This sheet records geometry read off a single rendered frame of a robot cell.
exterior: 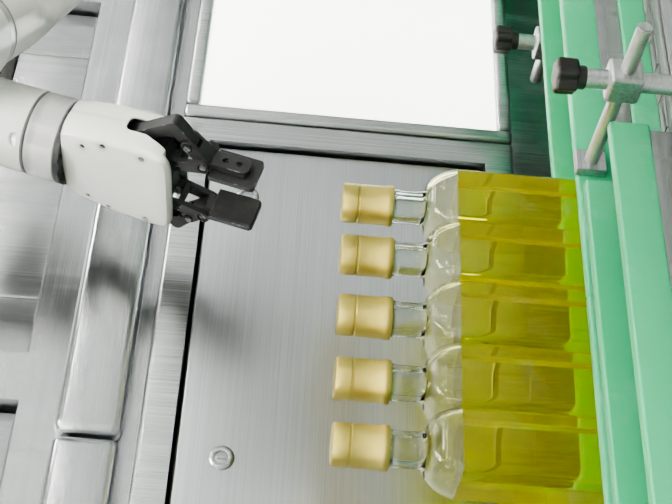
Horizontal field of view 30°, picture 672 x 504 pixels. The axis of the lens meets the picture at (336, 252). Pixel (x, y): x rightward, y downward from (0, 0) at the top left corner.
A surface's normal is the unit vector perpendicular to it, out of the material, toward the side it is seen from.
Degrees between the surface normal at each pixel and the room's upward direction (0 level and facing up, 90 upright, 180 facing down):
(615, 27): 90
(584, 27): 90
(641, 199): 90
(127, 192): 74
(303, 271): 90
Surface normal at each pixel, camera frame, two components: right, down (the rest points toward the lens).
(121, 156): -0.29, 0.71
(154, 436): 0.09, -0.57
